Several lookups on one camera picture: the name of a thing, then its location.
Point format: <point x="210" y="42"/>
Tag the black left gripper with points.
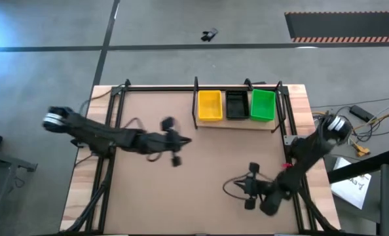
<point x="161" y="142"/>

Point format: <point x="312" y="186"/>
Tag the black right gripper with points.
<point x="260" y="189"/>

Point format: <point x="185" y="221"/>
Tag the black slotted plastic basket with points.
<point x="237" y="106"/>

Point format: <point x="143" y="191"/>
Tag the green slotted plastic basket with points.
<point x="262" y="106"/>

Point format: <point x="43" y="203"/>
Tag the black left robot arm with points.
<point x="93" y="132"/>

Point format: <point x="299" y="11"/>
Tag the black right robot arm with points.
<point x="309" y="150"/>

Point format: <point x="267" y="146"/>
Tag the yellow plastic basket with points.
<point x="210" y="106"/>

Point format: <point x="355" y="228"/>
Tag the tan table mat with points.
<point x="197" y="196"/>

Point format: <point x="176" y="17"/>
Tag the red tag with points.
<point x="287" y="165"/>

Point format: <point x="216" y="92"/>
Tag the small black floor object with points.
<point x="209" y="34"/>

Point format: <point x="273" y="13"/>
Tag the white paper sheet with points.
<point x="351" y="190"/>

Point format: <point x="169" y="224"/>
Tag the black diagonal beam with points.
<point x="361" y="167"/>

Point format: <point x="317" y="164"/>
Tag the black power brick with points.
<point x="361" y="113"/>

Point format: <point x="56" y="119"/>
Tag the grey metal stand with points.
<point x="1" y="162"/>

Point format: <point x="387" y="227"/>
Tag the black hazard striped floor mat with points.
<point x="345" y="24"/>

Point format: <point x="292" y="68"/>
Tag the black aluminium rig frame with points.
<point x="155" y="88"/>

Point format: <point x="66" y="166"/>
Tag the silver metal bracket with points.
<point x="289" y="140"/>

